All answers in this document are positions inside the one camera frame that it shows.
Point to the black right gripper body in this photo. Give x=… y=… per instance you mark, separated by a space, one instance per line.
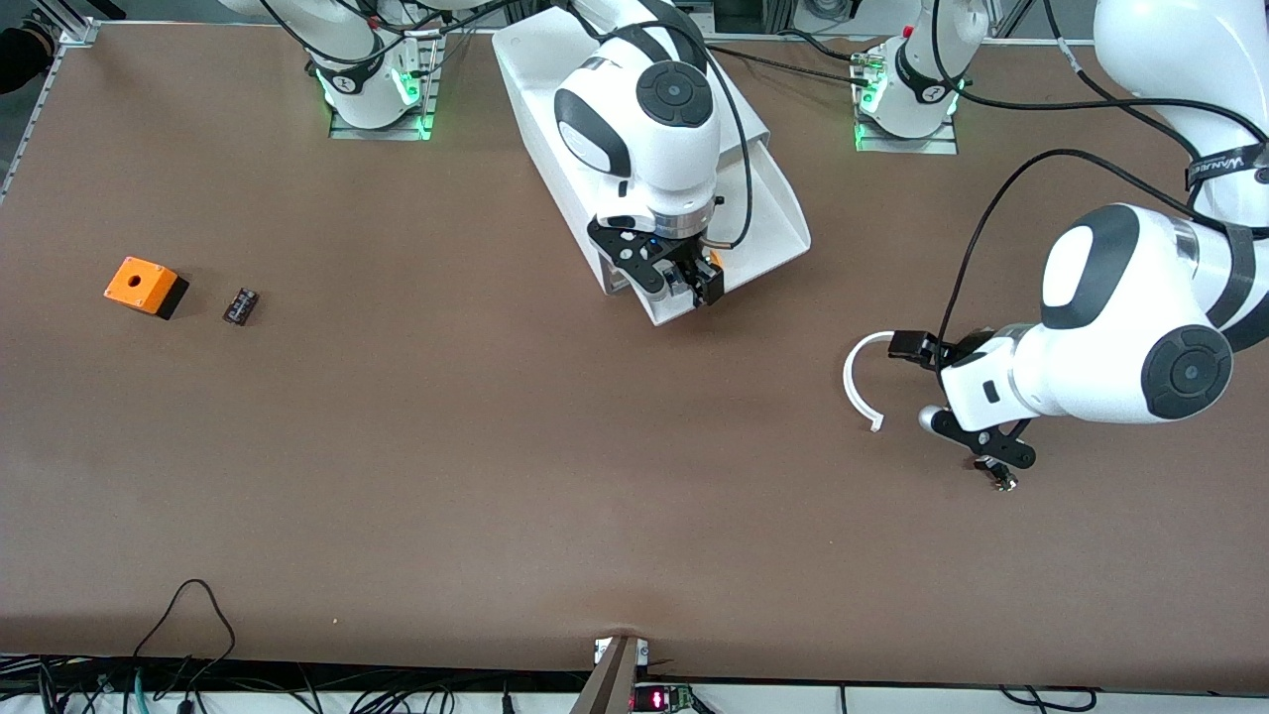
x=686 y=260

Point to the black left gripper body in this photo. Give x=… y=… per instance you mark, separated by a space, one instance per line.
x=960 y=352

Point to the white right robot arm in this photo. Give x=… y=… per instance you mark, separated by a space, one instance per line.
x=644 y=129

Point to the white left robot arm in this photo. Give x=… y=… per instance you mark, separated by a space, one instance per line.
x=1120 y=327

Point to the white curved plastic piece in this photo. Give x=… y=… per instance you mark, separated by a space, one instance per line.
x=849 y=382

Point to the circuit board with red display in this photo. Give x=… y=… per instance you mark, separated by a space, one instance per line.
x=654 y=700

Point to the small black terminal block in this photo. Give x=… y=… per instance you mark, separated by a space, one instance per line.
x=241 y=306

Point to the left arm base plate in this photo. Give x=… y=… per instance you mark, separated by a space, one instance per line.
x=892 y=146

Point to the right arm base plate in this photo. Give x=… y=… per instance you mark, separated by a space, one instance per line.
x=347 y=131

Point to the white clamp bracket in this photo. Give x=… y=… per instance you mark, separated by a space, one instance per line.
x=600 y=650

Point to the brown camera mount bar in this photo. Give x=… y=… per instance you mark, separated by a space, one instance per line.
x=610 y=684

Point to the orange button enclosure box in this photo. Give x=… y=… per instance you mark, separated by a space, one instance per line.
x=139 y=283

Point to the aluminium frame corner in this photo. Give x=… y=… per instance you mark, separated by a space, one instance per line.
x=79 y=32

